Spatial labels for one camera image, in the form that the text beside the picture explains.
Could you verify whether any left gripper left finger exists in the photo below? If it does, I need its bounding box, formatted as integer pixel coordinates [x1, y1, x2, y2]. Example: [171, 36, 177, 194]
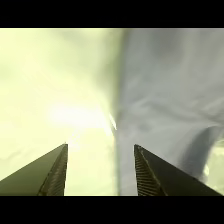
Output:
[0, 143, 69, 197]

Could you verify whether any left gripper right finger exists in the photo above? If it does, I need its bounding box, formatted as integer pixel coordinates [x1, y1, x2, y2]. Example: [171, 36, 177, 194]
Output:
[133, 143, 223, 197]

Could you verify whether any grey garment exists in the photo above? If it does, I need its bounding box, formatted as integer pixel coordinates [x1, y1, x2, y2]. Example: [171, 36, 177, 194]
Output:
[113, 28, 224, 197]

